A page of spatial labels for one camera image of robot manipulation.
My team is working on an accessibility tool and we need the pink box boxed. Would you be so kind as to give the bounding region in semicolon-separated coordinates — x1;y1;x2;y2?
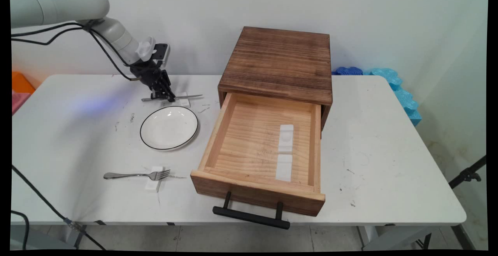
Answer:
12;92;31;116

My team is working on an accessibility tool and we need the black looped cable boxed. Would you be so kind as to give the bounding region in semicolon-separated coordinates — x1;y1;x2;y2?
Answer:
11;210;30;251

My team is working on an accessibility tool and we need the white plate black rim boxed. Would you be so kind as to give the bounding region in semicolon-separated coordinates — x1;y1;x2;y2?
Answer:
140;106;199;151

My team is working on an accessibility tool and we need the black tripod stand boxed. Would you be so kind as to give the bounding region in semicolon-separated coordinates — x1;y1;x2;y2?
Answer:
415;155;487;251

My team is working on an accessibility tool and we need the orange box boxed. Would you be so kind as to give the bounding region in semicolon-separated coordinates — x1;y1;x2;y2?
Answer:
12;72;36;95

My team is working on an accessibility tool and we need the dark blue foam piece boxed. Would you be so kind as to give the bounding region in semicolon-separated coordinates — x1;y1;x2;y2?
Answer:
331;67;363;76

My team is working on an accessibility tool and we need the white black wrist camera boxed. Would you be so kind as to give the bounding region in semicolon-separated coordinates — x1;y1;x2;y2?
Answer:
136;36;171;68

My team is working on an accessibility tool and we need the light blue foam piece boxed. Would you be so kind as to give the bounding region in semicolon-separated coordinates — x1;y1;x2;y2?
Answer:
363;68;423;127

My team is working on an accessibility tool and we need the light wood drawer black handle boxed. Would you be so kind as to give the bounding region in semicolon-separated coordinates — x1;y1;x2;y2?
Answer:
191;92;326;230

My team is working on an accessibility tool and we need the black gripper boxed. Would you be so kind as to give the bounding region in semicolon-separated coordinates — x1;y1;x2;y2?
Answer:
130;60;175;103

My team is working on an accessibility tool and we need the silver table knife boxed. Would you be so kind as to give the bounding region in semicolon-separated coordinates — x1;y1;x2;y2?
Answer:
141;94;203;102

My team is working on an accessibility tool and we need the white table leg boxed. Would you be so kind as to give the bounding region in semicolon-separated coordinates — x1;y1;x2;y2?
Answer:
62;225;88;249

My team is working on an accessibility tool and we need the black cable with connector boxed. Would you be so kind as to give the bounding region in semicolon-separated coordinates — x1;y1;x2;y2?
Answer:
12;165;106;251

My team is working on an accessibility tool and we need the dark brown wooden cabinet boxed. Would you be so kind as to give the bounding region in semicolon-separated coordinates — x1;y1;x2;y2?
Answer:
218;26;333;130

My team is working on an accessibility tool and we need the silver fork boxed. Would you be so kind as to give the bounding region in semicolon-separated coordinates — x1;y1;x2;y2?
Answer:
103;169;171;181

